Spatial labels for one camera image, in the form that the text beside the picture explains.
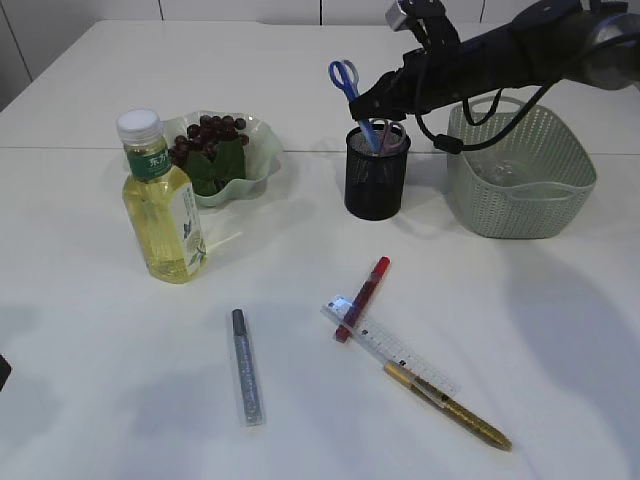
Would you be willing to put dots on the pink handled scissors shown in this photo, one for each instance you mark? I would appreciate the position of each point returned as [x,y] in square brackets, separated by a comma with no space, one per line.
[391,136]

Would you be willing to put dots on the pale green plastic basket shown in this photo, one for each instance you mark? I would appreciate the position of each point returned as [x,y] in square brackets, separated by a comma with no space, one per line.
[556,177]

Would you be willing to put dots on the yellow tea plastic bottle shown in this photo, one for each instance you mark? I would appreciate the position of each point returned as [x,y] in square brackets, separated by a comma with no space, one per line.
[160,200]

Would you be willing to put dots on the silver glitter pen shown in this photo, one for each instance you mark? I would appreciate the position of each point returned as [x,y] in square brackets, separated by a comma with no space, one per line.
[250,391]

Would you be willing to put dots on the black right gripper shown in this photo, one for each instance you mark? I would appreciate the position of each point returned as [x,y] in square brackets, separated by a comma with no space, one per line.
[449,71]

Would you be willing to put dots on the clear plastic sheet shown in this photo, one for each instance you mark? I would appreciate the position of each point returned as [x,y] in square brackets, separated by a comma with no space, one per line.
[494,170]

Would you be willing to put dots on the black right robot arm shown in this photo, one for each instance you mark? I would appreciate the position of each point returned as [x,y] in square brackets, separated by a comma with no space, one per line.
[547,42]

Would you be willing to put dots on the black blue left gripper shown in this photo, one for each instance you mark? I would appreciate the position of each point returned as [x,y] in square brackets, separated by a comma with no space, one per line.
[5,371]

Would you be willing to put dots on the black mesh pen holder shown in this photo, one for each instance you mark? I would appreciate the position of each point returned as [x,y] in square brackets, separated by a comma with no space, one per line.
[373,186]

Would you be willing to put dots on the pale green wavy glass plate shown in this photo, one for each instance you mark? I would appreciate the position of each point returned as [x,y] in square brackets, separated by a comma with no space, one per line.
[262,148]

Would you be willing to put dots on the gold glitter pen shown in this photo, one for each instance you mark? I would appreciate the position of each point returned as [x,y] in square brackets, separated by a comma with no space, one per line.
[449,407]

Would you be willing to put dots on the purple grape bunch with leaf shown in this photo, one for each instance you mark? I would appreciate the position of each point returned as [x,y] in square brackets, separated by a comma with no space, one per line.
[211,152]

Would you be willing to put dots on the red glitter pen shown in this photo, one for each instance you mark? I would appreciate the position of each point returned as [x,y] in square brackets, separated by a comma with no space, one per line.
[362,299]

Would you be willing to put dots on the clear plastic ruler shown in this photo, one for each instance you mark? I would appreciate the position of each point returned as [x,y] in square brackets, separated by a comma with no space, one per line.
[397,358]

